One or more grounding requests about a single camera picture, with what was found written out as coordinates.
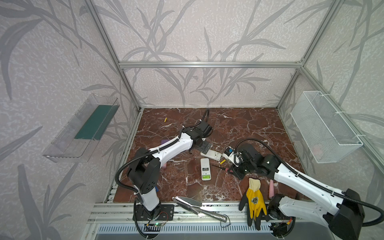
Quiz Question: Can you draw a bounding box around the red white remote control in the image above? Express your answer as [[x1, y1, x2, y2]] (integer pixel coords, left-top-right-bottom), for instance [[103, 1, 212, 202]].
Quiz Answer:
[[201, 158, 212, 178]]

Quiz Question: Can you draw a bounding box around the pink handled screwdriver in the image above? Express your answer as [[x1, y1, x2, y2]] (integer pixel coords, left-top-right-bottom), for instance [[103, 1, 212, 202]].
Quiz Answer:
[[213, 165, 233, 175]]

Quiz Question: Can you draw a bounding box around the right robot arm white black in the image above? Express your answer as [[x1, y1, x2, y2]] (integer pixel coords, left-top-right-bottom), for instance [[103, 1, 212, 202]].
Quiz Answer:
[[226, 139, 384, 240]]

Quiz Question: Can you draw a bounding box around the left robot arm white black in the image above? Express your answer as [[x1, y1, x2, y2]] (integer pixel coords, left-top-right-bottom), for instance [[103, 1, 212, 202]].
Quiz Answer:
[[115, 109, 213, 219]]

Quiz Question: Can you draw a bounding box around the yellow black work glove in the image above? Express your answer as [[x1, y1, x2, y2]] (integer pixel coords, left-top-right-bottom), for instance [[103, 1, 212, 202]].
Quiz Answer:
[[239, 178, 268, 231]]

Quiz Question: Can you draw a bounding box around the purple pink spatula left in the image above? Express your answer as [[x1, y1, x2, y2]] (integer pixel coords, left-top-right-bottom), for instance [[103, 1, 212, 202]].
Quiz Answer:
[[160, 139, 169, 169]]

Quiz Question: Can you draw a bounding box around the metal garden trowel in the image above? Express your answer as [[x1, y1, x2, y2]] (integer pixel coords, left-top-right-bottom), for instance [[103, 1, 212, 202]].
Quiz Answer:
[[172, 196, 229, 223]]

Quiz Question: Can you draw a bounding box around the green mat on shelf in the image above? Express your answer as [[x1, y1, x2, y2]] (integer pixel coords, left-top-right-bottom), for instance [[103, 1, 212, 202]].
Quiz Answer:
[[75, 105, 120, 141]]

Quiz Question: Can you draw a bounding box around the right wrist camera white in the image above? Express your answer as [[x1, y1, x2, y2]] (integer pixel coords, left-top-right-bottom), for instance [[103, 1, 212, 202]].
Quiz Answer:
[[223, 147, 241, 167]]

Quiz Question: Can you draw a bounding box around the white wire mesh basket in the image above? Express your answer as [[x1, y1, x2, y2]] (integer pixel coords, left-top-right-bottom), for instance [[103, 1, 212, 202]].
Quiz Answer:
[[291, 91, 363, 164]]

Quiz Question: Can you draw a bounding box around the clear acrylic wall shelf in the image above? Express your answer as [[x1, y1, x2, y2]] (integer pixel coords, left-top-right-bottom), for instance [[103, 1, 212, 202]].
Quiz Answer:
[[43, 94, 120, 163]]

